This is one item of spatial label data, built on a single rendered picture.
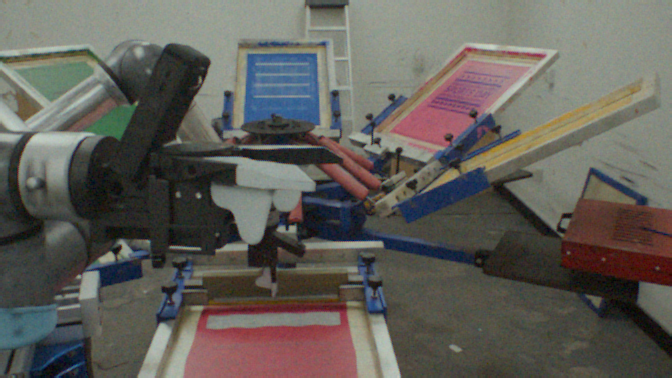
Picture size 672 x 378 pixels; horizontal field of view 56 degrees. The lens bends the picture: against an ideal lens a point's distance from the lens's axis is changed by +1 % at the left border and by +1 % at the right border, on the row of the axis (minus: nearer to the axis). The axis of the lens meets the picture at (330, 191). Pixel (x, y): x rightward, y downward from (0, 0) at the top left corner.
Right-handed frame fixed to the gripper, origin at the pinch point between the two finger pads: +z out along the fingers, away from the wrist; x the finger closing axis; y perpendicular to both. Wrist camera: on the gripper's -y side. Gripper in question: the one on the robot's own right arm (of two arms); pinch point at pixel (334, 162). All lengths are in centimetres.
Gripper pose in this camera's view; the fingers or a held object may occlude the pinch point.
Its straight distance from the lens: 48.8
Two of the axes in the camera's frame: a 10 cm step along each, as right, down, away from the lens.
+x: -1.4, 1.7, -9.8
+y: -0.2, 9.9, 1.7
